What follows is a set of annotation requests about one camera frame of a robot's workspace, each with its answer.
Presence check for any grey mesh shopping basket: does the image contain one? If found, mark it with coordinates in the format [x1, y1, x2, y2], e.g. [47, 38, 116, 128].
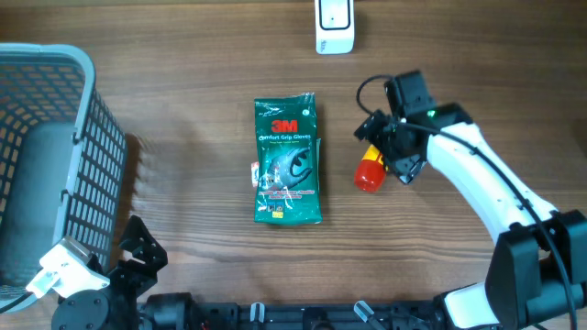
[1, 43, 127, 313]

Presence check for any red sauce bottle green cap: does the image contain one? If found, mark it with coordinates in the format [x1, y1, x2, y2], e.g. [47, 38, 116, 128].
[354, 145, 387, 193]

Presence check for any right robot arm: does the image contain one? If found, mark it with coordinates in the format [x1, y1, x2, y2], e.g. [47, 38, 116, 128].
[354, 71, 586, 329]

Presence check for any large green snack bag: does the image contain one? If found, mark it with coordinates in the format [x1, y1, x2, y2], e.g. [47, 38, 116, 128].
[254, 93, 323, 226]

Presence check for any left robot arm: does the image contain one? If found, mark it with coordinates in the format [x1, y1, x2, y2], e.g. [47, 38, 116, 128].
[51, 215, 168, 330]

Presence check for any white barcode scanner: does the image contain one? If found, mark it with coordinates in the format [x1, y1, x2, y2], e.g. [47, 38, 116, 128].
[315, 0, 355, 55]

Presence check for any pink candy packet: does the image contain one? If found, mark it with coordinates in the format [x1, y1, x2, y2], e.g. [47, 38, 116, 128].
[250, 161, 260, 188]

